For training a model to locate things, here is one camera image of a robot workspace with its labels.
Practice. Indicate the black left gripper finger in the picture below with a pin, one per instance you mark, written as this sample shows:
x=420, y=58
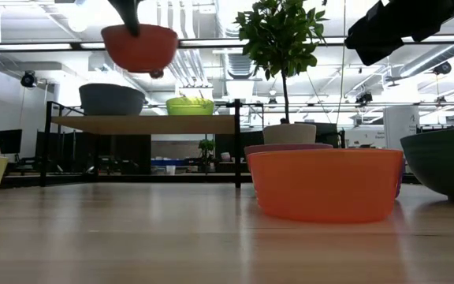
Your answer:
x=126, y=13

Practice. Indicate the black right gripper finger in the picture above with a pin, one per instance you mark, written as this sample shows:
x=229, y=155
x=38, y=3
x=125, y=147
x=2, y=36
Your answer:
x=373, y=37

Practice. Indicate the large red bowl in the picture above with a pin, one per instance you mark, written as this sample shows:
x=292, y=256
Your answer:
x=148, y=51

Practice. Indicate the small green bowl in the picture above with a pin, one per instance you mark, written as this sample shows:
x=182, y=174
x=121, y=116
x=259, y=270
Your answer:
x=189, y=107

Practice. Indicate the small purple bowl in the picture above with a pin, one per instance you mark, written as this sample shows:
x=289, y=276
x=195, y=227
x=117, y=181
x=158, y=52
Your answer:
x=399, y=177

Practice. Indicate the large pink bowl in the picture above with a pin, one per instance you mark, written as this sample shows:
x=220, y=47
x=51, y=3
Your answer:
x=274, y=148

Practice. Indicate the large teal bowl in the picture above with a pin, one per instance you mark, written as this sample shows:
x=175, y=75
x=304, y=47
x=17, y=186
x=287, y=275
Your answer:
x=447, y=165

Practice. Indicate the small orange bowl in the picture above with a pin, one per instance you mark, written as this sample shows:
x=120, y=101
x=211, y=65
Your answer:
x=325, y=185

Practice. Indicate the wooden shelf with black legs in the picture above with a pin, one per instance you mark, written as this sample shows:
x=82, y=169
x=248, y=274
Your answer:
x=144, y=124

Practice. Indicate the green leafy plant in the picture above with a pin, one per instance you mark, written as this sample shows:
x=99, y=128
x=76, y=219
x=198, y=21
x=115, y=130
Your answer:
x=282, y=35

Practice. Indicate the white column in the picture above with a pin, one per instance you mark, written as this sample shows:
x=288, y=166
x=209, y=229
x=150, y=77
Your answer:
x=400, y=126

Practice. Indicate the black equipment box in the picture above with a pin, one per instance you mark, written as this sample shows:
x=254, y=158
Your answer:
x=327, y=136

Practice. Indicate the white plant pot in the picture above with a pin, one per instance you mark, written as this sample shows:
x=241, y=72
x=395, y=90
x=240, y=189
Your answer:
x=290, y=134

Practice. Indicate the blue storage bins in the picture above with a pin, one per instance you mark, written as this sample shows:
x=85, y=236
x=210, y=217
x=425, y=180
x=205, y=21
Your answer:
x=170, y=162

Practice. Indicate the small potted plant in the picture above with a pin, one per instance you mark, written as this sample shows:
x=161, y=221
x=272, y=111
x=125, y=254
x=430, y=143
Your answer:
x=206, y=146

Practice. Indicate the white cup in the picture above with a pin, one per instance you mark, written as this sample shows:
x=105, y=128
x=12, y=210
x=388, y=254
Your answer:
x=170, y=170

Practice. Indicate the black office monitor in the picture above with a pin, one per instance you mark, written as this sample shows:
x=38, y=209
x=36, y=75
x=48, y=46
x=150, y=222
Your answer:
x=8, y=141

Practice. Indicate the black ceiling camera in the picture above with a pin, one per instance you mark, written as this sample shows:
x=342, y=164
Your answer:
x=156, y=75
x=28, y=79
x=365, y=97
x=442, y=68

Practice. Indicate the black aluminium rig frame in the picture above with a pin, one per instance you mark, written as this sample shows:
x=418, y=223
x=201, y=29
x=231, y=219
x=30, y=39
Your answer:
x=132, y=178

